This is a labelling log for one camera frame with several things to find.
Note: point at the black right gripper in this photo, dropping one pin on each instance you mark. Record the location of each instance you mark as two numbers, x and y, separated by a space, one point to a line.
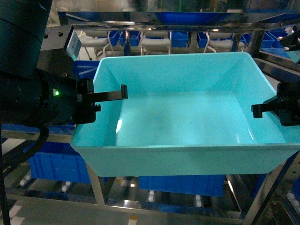
288 95

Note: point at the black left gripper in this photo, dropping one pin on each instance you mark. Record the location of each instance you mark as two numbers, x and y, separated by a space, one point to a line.
61 101

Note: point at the teal plastic bin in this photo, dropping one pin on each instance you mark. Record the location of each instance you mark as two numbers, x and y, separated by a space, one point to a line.
186 114

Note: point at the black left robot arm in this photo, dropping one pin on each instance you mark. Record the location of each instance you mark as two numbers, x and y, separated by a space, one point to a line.
38 84

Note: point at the blue bin lower shelf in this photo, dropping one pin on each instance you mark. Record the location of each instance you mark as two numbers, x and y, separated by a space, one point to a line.
58 161
206 185

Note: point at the grey office chair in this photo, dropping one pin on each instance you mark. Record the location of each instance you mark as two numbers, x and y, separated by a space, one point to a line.
155 39

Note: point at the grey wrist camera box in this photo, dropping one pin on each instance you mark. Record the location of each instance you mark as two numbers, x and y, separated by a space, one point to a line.
73 44

